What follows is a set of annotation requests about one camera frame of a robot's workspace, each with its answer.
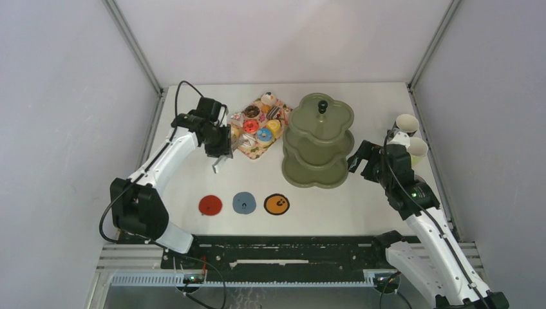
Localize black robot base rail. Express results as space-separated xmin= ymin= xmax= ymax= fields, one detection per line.
xmin=160 ymin=230 xmax=421 ymax=284

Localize chocolate striped cake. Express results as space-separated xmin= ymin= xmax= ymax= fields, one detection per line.
xmin=266 ymin=106 xmax=281 ymax=120

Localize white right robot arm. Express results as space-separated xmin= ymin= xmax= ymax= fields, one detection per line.
xmin=348 ymin=140 xmax=509 ymax=308

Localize silver serving tongs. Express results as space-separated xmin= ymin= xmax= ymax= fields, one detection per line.
xmin=212 ymin=135 xmax=247 ymax=174

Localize yellow pudding cake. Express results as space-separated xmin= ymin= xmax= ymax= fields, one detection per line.
xmin=266 ymin=119 xmax=282 ymax=135

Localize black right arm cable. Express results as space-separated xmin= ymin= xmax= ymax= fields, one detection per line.
xmin=382 ymin=127 xmax=491 ymax=309

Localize red donut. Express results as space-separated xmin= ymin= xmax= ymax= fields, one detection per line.
xmin=243 ymin=119 xmax=260 ymax=134

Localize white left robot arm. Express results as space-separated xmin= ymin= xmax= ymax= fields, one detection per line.
xmin=110 ymin=97 xmax=232 ymax=268

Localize light green mug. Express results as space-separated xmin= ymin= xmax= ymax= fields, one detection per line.
xmin=407 ymin=136 xmax=429 ymax=168

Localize green three-tier dessert stand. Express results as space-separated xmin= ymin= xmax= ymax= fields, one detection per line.
xmin=282 ymin=93 xmax=355 ymax=189

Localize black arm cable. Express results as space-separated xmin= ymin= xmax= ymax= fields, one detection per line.
xmin=382 ymin=127 xmax=491 ymax=309
xmin=99 ymin=80 xmax=205 ymax=245

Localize black mug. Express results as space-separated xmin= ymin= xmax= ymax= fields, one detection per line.
xmin=392 ymin=114 xmax=420 ymax=137

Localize blue frosted donut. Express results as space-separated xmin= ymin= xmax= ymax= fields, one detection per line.
xmin=256 ymin=127 xmax=274 ymax=145

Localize chocolate donut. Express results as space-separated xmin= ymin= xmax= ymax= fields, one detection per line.
xmin=243 ymin=105 xmax=261 ymax=119

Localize blue-grey round coaster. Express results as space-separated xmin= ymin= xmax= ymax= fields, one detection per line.
xmin=232 ymin=192 xmax=256 ymax=215

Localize red round coaster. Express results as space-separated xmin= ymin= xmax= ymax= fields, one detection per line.
xmin=198 ymin=195 xmax=223 ymax=216

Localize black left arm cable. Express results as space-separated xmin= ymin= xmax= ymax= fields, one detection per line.
xmin=99 ymin=80 xmax=205 ymax=245

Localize orange smiley coaster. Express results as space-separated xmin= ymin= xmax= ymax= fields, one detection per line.
xmin=263 ymin=193 xmax=290 ymax=216

